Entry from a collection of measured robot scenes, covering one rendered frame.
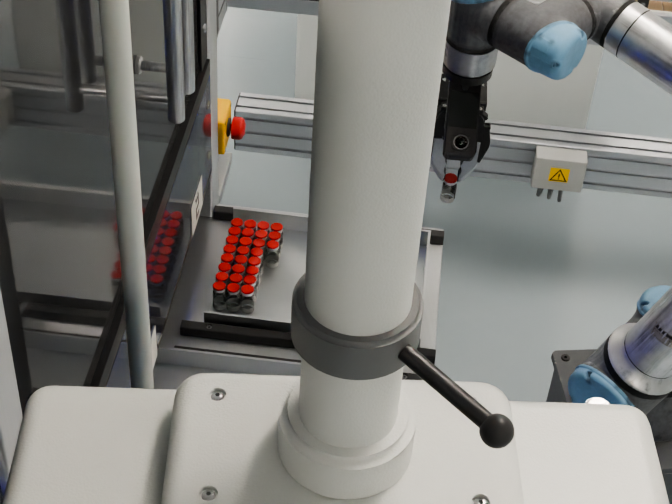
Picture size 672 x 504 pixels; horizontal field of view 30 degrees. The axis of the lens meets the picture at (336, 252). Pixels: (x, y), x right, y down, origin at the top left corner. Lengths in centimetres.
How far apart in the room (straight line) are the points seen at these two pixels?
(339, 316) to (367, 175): 11
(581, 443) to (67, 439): 40
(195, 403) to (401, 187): 30
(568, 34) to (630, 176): 145
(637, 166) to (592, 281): 54
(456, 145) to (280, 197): 190
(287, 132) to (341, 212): 230
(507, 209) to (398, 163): 296
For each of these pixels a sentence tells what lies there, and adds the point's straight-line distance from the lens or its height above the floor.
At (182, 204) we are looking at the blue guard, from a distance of 187.
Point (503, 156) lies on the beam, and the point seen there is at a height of 50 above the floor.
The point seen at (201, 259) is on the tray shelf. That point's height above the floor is 88.
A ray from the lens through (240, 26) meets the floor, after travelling 437.
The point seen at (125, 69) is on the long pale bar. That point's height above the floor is 168.
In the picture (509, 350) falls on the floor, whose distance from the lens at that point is 324.
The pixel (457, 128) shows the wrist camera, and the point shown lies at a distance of 176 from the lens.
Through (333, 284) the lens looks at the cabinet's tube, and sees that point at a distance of 77.
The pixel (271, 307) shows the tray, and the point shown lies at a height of 88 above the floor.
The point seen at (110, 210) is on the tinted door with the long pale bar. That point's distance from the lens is 146.
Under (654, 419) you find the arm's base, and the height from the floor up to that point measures 83.
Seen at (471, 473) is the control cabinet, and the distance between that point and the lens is 92.
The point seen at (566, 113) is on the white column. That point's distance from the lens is 367.
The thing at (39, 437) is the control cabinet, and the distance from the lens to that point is 99.
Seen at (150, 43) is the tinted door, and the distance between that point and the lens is 159.
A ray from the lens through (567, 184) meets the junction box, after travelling 301.
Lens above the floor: 230
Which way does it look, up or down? 42 degrees down
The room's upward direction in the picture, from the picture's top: 4 degrees clockwise
